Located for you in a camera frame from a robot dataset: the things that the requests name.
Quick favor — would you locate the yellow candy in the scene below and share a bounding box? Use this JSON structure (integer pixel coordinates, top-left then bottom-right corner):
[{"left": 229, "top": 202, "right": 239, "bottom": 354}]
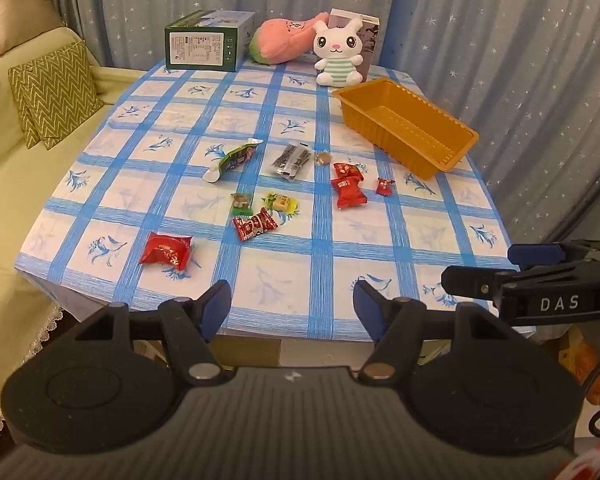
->
[{"left": 260, "top": 190, "right": 300, "bottom": 213}]

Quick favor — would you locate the red twisted wrapper candy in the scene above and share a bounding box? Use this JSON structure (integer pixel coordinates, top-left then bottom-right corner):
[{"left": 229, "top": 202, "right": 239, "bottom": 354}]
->
[{"left": 232, "top": 208, "right": 279, "bottom": 242}]

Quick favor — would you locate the plain red snack packet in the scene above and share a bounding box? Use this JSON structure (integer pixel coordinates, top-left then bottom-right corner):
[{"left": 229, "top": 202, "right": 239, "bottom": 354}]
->
[{"left": 331, "top": 177, "right": 369, "bottom": 210}]

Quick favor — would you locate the green zigzag cushion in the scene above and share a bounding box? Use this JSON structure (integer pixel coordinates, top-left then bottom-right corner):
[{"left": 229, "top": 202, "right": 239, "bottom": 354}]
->
[
  {"left": 10, "top": 75, "right": 41, "bottom": 150},
  {"left": 8, "top": 41, "right": 106, "bottom": 151}
]

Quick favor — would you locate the green cardboard box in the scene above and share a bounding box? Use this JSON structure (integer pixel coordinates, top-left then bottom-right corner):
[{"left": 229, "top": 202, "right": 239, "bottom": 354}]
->
[{"left": 164, "top": 11, "right": 257, "bottom": 72}]

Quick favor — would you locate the green snack packet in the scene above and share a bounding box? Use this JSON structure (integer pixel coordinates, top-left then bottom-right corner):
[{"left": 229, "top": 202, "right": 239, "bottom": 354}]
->
[{"left": 203, "top": 138, "right": 264, "bottom": 183}]

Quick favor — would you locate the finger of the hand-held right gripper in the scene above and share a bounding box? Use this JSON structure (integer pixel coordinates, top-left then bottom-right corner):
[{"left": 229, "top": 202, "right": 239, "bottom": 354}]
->
[
  {"left": 507, "top": 240, "right": 600, "bottom": 266},
  {"left": 441, "top": 259, "right": 598, "bottom": 302}
]

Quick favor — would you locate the red patterned snack packet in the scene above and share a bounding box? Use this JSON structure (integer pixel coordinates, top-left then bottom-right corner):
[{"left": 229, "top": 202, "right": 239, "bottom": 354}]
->
[{"left": 332, "top": 162, "right": 365, "bottom": 181}]

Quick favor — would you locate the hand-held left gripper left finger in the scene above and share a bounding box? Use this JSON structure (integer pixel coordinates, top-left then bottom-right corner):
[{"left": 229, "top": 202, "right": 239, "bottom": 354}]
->
[{"left": 75, "top": 280, "right": 232, "bottom": 386}]

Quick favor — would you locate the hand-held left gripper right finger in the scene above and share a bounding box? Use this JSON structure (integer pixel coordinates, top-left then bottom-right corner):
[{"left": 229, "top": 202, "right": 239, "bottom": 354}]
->
[{"left": 354, "top": 280, "right": 511, "bottom": 386}]

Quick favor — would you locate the large red snack packet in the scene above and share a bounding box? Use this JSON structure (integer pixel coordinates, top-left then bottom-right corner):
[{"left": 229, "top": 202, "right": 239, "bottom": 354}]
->
[{"left": 138, "top": 232, "right": 193, "bottom": 271}]

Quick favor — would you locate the blue checked tablecloth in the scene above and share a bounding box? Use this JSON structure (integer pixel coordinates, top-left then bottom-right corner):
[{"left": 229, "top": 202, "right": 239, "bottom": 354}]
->
[{"left": 15, "top": 57, "right": 536, "bottom": 343}]

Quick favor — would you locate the white rabbit plush toy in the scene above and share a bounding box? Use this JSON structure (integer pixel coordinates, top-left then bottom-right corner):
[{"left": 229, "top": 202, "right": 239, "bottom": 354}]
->
[{"left": 312, "top": 17, "right": 370, "bottom": 86}]

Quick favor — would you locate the pale green sofa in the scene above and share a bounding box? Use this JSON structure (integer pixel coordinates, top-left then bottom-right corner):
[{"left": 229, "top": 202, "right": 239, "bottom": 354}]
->
[{"left": 0, "top": 25, "right": 156, "bottom": 461}]

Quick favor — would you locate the orange plastic tray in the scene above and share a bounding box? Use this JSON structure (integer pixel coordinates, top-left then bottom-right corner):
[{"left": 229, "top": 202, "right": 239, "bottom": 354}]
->
[{"left": 331, "top": 78, "right": 480, "bottom": 181}]

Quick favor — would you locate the gold cushion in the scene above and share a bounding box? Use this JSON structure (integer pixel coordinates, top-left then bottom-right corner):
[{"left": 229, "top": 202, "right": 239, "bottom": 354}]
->
[{"left": 0, "top": 0, "right": 66, "bottom": 60}]

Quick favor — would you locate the dark printed box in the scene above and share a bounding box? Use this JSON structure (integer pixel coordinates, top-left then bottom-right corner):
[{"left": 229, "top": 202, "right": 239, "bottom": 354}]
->
[{"left": 328, "top": 8, "right": 381, "bottom": 81}]

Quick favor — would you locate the pink plush toy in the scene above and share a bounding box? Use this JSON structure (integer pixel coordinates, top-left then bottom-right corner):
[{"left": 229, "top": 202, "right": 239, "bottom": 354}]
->
[{"left": 249, "top": 10, "right": 331, "bottom": 65}]

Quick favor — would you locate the red white patterned cloth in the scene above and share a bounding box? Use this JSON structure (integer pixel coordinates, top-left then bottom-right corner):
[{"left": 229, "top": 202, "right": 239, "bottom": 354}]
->
[{"left": 555, "top": 450, "right": 600, "bottom": 480}]

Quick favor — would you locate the orange plastic bag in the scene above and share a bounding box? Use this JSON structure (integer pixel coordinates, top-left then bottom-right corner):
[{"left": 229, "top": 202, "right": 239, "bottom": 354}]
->
[{"left": 575, "top": 340, "right": 600, "bottom": 406}]

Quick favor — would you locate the brown green candy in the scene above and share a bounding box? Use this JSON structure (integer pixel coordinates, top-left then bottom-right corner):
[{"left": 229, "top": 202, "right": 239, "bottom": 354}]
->
[{"left": 230, "top": 191, "right": 255, "bottom": 218}]

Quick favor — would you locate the black clear snack packet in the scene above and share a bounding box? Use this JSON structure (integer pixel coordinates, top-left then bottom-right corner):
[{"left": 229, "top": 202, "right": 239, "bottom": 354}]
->
[{"left": 271, "top": 142, "right": 312, "bottom": 179}]

